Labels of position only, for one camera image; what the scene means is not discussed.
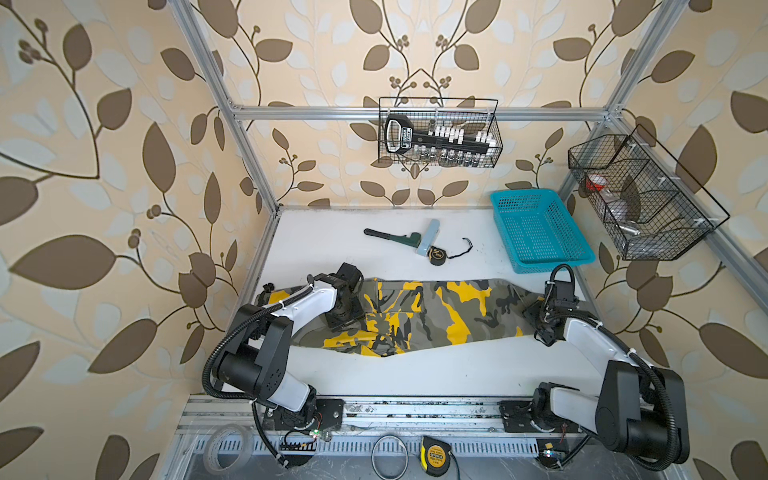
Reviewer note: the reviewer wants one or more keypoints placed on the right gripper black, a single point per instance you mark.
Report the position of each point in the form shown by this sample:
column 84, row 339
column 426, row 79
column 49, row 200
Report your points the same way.
column 530, row 313

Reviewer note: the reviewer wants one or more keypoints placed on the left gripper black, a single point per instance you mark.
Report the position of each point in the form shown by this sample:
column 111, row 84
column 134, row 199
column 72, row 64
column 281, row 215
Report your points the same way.
column 360, row 314

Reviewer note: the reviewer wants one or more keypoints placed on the camouflage yellow green trousers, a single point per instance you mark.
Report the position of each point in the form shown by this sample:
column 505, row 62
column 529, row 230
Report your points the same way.
column 406, row 316

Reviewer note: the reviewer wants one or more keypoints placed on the teal plastic basket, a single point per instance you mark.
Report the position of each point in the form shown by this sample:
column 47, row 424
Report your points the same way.
column 537, row 231

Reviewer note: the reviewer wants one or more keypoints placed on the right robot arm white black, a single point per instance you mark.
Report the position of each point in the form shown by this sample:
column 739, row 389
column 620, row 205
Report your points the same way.
column 640, row 410

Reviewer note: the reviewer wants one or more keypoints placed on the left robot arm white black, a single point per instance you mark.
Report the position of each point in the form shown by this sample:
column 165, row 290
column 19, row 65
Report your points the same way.
column 250, row 362

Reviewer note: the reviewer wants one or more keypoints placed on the small black tape measure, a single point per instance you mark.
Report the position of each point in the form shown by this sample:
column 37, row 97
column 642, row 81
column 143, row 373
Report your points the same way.
column 438, row 256

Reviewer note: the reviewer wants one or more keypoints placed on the light blue grey block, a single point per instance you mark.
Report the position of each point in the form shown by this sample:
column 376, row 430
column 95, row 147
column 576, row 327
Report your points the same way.
column 428, row 238

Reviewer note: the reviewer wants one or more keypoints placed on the clear plastic bag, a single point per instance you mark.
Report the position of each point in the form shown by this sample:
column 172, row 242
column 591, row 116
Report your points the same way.
column 615, row 211

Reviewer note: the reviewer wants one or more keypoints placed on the red capped item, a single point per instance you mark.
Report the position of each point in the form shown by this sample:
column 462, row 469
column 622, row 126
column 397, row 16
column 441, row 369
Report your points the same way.
column 595, row 183

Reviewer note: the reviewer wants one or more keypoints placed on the yellow black tape measure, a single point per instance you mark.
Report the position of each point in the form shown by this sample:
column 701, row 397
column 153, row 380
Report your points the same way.
column 435, row 456

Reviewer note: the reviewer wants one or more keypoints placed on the black socket set holder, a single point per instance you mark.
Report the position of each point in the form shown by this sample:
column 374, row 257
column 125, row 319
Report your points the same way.
column 401, row 134

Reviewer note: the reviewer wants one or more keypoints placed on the clear tape roll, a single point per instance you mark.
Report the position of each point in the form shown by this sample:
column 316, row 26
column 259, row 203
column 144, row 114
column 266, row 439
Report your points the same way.
column 228, row 450

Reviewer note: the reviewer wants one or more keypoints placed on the black wire basket right wall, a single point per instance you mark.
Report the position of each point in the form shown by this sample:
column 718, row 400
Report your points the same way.
column 667, row 194

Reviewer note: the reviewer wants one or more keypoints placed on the black wire basket wall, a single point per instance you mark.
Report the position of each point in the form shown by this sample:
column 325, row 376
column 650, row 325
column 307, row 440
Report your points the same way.
column 667, row 194
column 457, row 111

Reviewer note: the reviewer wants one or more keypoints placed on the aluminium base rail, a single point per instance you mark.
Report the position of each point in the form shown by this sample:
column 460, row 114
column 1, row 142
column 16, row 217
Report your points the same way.
column 496, row 415

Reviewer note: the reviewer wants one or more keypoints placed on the black wire basket back wall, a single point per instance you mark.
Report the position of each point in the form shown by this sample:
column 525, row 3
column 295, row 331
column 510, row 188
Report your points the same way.
column 457, row 111

